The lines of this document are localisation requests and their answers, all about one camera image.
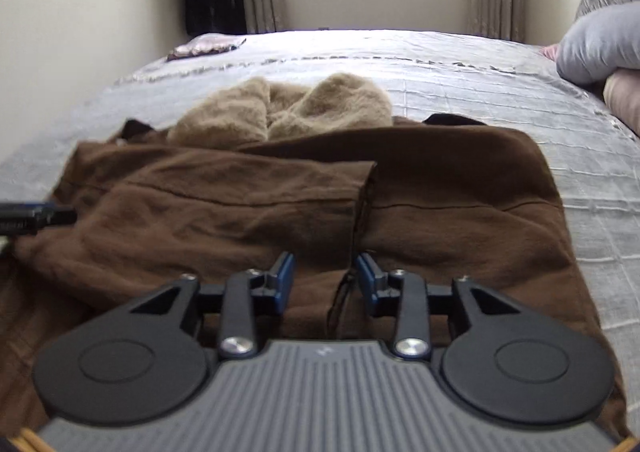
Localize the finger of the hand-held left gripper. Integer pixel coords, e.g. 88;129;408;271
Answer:
0;201;79;239

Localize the pale pink pillow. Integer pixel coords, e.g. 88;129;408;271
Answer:
602;70;640;137

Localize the brown coat with fur collar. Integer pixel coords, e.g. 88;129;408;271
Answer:
0;72;632;444

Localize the plain grey pillow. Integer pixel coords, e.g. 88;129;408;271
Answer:
556;0;640;85

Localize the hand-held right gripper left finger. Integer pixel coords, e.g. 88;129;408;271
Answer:
129;252;297;359

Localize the folded pink patterned cloth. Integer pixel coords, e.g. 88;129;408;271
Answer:
166;35;247;62

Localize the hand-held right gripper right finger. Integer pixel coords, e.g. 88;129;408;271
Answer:
353;252;523;361

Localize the bed with grey bedspread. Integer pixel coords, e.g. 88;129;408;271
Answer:
0;30;640;435

